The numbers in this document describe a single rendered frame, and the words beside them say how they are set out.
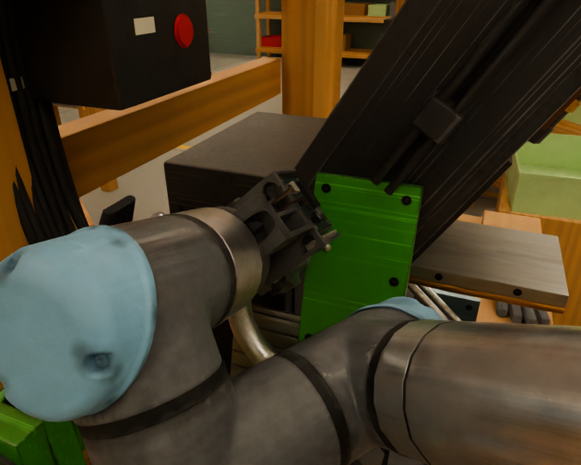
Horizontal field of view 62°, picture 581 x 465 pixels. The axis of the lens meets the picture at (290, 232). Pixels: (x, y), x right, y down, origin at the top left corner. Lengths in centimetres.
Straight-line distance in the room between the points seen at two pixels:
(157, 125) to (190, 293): 65
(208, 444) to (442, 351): 12
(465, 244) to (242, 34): 1013
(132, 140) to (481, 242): 55
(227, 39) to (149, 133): 1008
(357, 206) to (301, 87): 82
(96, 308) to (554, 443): 17
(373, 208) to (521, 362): 33
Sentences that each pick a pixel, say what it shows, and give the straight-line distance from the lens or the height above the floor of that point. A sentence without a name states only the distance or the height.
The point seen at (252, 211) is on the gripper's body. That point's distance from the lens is 32.
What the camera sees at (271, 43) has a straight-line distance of 980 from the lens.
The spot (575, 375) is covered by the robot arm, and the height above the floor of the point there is 134.
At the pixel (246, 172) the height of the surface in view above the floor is 124.
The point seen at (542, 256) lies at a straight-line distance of 73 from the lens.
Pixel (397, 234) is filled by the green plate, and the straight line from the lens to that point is 52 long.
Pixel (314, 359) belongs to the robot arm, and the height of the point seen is 127.
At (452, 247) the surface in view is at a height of 113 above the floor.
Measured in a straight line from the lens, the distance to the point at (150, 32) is 53.
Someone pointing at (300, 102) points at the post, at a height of 116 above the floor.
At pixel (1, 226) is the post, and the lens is 55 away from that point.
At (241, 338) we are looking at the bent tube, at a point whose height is 109.
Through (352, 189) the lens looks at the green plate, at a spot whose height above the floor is 126.
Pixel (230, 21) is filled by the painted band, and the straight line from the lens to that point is 1083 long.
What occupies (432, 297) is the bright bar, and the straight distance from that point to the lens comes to 72.
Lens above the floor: 146
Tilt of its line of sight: 28 degrees down
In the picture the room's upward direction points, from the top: straight up
